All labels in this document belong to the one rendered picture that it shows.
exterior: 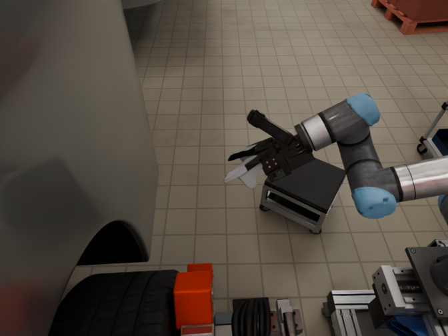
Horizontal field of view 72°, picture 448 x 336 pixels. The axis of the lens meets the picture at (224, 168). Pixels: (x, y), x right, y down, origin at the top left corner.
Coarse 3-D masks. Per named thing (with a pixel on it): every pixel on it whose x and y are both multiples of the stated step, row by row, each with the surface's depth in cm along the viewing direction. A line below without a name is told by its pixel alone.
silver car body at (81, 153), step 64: (0, 0) 37; (64, 0) 52; (0, 64) 35; (64, 64) 50; (128, 64) 90; (0, 128) 34; (64, 128) 49; (128, 128) 87; (0, 192) 34; (64, 192) 48; (128, 192) 84; (0, 256) 33; (64, 256) 47; (0, 320) 33
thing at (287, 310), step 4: (280, 308) 74; (284, 308) 74; (288, 308) 74; (280, 312) 74; (284, 312) 73; (288, 312) 72; (292, 312) 73; (280, 316) 74; (284, 316) 72; (288, 316) 72; (292, 316) 72; (284, 320) 72; (288, 320) 71; (292, 320) 71; (284, 324) 72; (288, 324) 71; (292, 324) 71; (288, 328) 70; (292, 328) 70; (288, 332) 70; (292, 332) 70; (296, 332) 70
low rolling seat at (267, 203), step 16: (320, 160) 195; (288, 176) 186; (304, 176) 186; (320, 176) 186; (336, 176) 186; (272, 192) 187; (288, 192) 179; (304, 192) 178; (320, 192) 178; (336, 192) 179; (272, 208) 198; (288, 208) 193; (304, 208) 199; (320, 208) 173; (304, 224) 190; (320, 224) 182
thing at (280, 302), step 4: (280, 300) 77; (284, 300) 77; (288, 300) 77; (276, 304) 78; (280, 304) 77; (284, 304) 77; (288, 304) 77; (276, 308) 79; (280, 320) 74; (280, 324) 74; (280, 328) 75; (284, 328) 73; (280, 332) 75; (284, 332) 72
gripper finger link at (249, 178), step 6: (252, 156) 69; (246, 162) 67; (234, 168) 68; (240, 168) 66; (252, 168) 68; (258, 168) 68; (228, 174) 67; (234, 174) 66; (240, 174) 66; (246, 174) 67; (252, 174) 68; (228, 180) 66; (246, 180) 67; (252, 180) 68; (252, 186) 68
